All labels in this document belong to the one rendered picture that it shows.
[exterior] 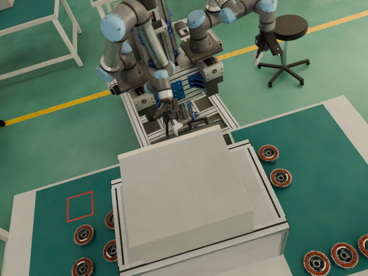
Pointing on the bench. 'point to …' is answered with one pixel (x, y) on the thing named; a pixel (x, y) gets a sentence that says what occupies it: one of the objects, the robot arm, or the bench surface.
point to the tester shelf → (142, 269)
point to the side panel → (282, 242)
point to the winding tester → (183, 195)
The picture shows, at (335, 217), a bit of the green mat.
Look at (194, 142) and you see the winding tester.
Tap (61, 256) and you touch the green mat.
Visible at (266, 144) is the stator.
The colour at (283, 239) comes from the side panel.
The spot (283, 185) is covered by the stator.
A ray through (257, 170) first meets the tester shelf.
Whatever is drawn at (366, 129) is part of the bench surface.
